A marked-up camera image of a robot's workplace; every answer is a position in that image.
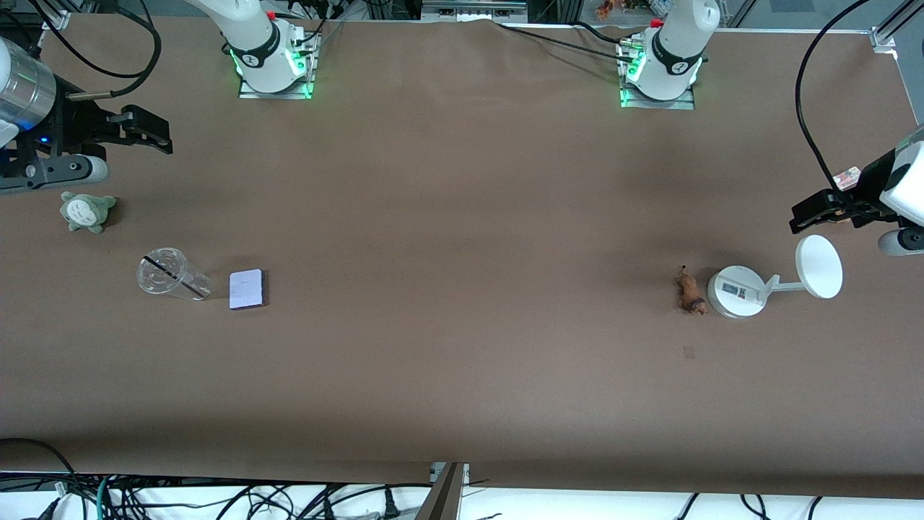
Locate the brown lion statue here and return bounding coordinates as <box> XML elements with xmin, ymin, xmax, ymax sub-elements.
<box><xmin>675</xmin><ymin>264</ymin><xmax>709</xmax><ymax>316</ymax></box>

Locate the lavender flip phone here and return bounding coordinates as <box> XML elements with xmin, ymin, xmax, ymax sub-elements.
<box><xmin>229</xmin><ymin>269</ymin><xmax>267</xmax><ymax>311</ymax></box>

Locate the grey green plush toy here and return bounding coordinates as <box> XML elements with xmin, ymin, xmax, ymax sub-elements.
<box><xmin>60</xmin><ymin>191</ymin><xmax>117</xmax><ymax>234</ymax></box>

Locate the white round desk lamp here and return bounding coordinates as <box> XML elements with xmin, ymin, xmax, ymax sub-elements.
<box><xmin>706</xmin><ymin>235</ymin><xmax>844</xmax><ymax>319</ymax></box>

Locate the clear plastic cup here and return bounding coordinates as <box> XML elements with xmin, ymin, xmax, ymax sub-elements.
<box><xmin>137</xmin><ymin>248</ymin><xmax>215</xmax><ymax>301</ymax></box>

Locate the black drinking straw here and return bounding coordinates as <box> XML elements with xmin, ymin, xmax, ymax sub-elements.
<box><xmin>144</xmin><ymin>256</ymin><xmax>206</xmax><ymax>298</ymax></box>

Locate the brown table cloth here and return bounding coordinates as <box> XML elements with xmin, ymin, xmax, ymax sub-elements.
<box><xmin>0</xmin><ymin>14</ymin><xmax>924</xmax><ymax>499</ymax></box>

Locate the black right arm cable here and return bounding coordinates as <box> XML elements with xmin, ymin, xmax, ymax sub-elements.
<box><xmin>27</xmin><ymin>0</ymin><xmax>162</xmax><ymax>98</ymax></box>

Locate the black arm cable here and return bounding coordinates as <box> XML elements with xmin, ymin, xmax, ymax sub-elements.
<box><xmin>795</xmin><ymin>0</ymin><xmax>871</xmax><ymax>194</ymax></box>
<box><xmin>27</xmin><ymin>0</ymin><xmax>162</xmax><ymax>98</ymax></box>

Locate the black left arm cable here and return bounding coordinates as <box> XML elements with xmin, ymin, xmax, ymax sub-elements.
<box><xmin>795</xmin><ymin>0</ymin><xmax>871</xmax><ymax>194</ymax></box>

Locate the aluminium frame corner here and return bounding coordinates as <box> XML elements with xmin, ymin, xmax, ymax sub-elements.
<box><xmin>870</xmin><ymin>0</ymin><xmax>924</xmax><ymax>53</ymax></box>

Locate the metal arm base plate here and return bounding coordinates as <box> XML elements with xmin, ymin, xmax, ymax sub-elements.
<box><xmin>619</xmin><ymin>36</ymin><xmax>696</xmax><ymax>111</ymax></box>
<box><xmin>238</xmin><ymin>20</ymin><xmax>317</xmax><ymax>100</ymax></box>

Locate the black cable on cloth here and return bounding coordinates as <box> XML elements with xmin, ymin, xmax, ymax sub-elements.
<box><xmin>494</xmin><ymin>22</ymin><xmax>632</xmax><ymax>60</ymax></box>

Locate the grey table leg post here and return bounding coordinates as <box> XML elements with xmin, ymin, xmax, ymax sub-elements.
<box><xmin>415</xmin><ymin>462</ymin><xmax>466</xmax><ymax>520</ymax></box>

